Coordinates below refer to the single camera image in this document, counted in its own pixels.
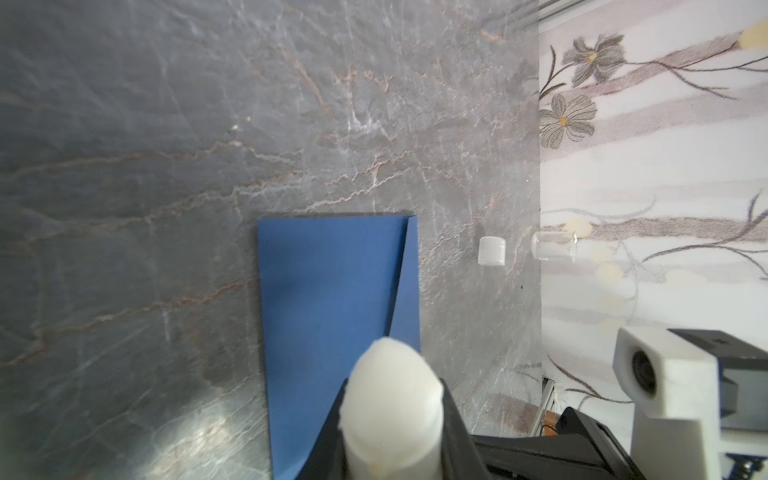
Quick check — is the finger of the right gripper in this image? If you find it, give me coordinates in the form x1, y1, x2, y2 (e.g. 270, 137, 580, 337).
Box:
474, 407, 645, 480

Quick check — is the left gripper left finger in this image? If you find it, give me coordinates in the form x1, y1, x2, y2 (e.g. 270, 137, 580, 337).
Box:
296, 380, 348, 480

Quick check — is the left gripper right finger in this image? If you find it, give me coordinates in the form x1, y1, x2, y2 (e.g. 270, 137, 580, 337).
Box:
440, 379, 491, 480

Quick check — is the white glue stick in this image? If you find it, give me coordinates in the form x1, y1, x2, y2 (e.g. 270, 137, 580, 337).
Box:
338, 337, 444, 479

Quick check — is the dark blue envelope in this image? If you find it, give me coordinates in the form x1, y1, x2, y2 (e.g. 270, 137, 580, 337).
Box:
257, 215, 421, 479

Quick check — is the white glue stick cap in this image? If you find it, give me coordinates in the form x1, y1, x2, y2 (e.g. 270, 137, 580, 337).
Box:
477, 236, 506, 267

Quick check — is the clear glass cup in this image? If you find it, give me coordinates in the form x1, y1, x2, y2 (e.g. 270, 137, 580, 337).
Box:
531, 231, 578, 263

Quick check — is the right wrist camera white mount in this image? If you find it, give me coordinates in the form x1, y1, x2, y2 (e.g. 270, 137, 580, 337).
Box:
613, 327, 767, 479

